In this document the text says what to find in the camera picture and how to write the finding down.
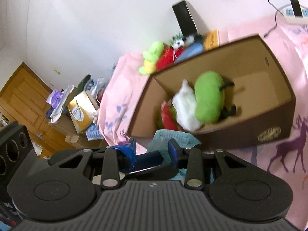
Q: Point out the pink deer tablecloth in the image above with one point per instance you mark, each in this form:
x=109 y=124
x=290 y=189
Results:
x=289 y=44

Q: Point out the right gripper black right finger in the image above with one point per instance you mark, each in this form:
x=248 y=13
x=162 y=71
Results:
x=192 y=160

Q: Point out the teal mesh bath sponge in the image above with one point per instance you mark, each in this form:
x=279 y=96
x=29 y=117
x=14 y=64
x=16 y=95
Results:
x=160 y=143

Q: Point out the green yellow plush toy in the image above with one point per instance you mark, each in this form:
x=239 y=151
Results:
x=151 y=56

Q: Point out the wooden door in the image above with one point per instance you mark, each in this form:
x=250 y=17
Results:
x=23 y=99

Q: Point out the white mesh bath sponge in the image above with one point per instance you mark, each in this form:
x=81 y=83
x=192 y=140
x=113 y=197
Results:
x=185 y=104

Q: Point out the brown cardboard box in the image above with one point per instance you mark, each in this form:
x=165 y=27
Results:
x=233 y=96

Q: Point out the blue plush cushion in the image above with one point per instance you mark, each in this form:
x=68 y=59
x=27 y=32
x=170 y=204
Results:
x=191 y=51

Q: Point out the blue patterned cloth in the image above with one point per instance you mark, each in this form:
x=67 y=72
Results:
x=93 y=133

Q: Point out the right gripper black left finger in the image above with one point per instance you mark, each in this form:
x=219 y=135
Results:
x=124 y=159

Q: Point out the white power strip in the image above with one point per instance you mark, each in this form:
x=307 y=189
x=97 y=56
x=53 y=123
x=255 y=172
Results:
x=290 y=18

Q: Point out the panda plush toy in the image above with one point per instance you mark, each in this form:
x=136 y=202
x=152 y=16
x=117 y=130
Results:
x=180 y=41

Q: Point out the black charger plug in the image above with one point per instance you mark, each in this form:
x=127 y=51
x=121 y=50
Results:
x=296 y=8

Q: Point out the red plush toy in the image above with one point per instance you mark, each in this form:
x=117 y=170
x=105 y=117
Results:
x=168 y=57

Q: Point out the red mesh bath sponge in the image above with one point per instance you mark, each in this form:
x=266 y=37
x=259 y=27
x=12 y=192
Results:
x=167 y=117

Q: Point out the brown cardboard carton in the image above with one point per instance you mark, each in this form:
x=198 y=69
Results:
x=66 y=127

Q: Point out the yellow white paper bag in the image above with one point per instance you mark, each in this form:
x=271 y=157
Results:
x=81 y=109

